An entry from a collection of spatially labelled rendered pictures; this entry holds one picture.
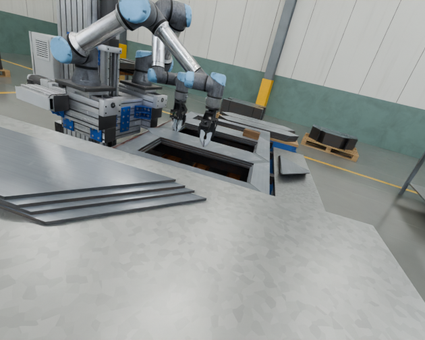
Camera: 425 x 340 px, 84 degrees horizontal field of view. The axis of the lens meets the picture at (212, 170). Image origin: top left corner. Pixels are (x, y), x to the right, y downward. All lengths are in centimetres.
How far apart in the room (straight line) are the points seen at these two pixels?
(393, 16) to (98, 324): 864
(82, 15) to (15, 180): 143
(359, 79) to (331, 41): 135
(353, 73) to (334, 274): 808
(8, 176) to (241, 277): 40
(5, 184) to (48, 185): 6
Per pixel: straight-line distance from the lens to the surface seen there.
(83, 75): 155
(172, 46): 134
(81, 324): 31
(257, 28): 873
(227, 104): 596
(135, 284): 33
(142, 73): 191
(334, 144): 588
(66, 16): 192
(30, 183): 48
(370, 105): 852
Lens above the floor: 131
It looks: 25 degrees down
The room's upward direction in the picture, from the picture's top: 13 degrees clockwise
